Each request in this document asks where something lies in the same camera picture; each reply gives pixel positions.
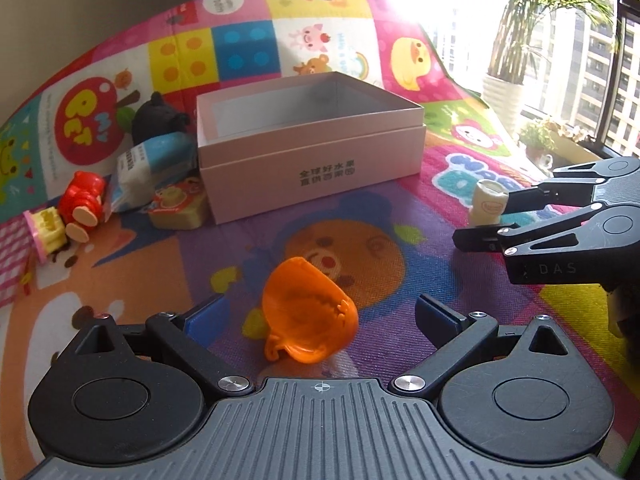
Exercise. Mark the orange plastic cup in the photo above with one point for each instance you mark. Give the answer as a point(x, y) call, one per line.
point(308, 316)

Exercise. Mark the pink yellow cake toy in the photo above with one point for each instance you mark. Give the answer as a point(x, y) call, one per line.
point(47, 230)

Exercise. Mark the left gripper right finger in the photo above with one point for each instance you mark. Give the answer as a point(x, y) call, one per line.
point(460, 340)

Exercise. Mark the black plush toy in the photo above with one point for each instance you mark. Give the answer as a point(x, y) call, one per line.
point(155, 118)

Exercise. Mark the white cylindrical figurine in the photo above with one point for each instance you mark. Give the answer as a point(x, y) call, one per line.
point(488, 203)

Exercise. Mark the potted palm plant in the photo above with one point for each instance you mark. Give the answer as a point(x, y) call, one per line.
point(513, 52)

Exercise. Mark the blue tissue pack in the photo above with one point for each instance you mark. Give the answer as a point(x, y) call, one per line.
point(146, 168)

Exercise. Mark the colourful cartoon play mat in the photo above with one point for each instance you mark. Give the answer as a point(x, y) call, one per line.
point(384, 244)

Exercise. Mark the red bear toy figure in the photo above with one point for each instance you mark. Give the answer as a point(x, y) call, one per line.
point(81, 206)

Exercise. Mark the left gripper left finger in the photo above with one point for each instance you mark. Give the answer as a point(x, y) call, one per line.
point(183, 340)

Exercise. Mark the pink cardboard box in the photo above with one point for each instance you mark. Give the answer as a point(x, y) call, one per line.
point(281, 142)

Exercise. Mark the small potted flower plant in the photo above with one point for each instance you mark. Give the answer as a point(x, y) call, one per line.
point(537, 137)

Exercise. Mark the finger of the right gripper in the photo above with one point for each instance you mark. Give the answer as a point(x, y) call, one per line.
point(499, 237)
point(611, 182)

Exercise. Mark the red yellow toy camera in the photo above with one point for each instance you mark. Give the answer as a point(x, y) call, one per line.
point(181, 206)

